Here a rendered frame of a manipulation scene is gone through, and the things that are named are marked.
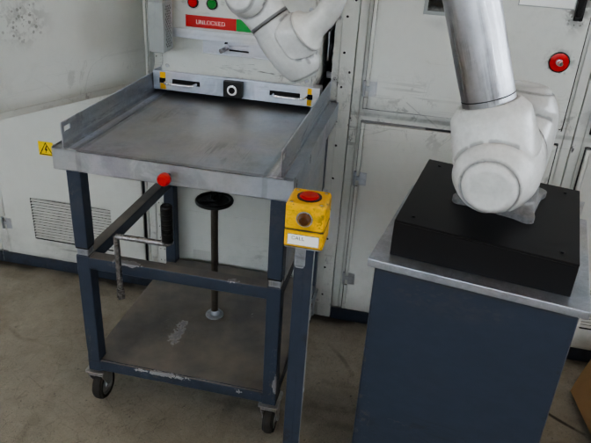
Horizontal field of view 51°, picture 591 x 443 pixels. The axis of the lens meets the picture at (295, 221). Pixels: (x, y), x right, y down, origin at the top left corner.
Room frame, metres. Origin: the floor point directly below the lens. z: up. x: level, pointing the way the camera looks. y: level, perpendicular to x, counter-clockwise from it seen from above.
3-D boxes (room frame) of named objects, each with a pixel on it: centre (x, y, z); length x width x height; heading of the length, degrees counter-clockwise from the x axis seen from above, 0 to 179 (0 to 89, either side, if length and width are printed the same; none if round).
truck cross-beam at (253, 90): (1.95, 0.21, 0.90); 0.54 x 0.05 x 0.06; 79
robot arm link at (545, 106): (1.32, -0.47, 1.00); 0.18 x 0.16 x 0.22; 156
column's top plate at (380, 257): (1.30, -0.45, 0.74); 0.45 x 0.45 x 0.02; 70
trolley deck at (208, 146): (1.73, 0.25, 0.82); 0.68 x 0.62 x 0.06; 169
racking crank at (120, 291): (1.39, 0.39, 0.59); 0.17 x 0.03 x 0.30; 80
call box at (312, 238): (1.14, -0.02, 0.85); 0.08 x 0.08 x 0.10; 79
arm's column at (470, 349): (1.30, -0.45, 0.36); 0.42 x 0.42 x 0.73; 70
